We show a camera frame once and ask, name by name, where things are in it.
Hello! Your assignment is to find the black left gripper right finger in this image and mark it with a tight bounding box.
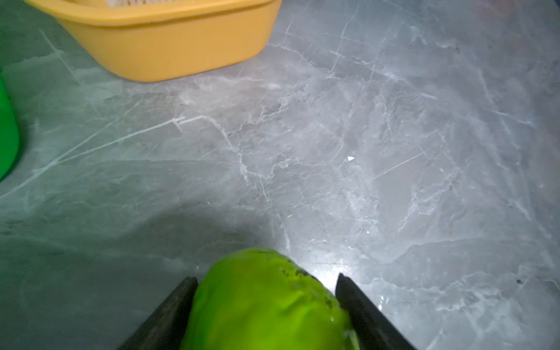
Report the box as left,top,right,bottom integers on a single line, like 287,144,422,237
335,274,416,350

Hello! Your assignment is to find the yellow plastic tub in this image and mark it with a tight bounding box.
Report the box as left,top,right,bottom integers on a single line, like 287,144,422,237
29,0,281,83

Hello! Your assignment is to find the green plastic basket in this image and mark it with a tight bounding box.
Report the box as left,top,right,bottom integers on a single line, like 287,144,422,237
0,78,20,180

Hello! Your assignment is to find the green custard apple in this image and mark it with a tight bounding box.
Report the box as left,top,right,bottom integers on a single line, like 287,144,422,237
180,248,360,349

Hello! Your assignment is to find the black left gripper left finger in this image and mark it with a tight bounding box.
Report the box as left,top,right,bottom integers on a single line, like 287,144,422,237
118,277,198,350

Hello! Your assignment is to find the white foam net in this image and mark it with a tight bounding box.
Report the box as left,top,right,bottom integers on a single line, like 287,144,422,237
105,0,174,7

